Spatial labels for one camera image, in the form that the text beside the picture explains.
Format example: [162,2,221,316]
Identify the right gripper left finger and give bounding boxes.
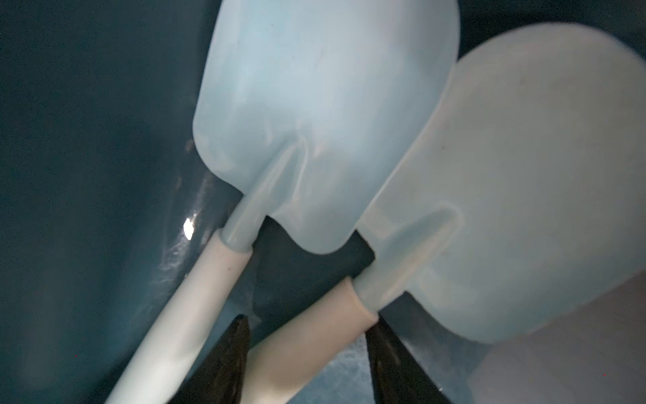
[169,315,251,404]

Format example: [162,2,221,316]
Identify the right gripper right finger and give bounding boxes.
[365,318,451,404]

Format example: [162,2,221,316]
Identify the teal plastic storage box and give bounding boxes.
[0,0,646,404]

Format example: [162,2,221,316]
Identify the light blue rounded shovel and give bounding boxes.
[242,23,645,403]

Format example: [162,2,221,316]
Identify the pale blue shovel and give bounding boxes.
[108,1,459,403]

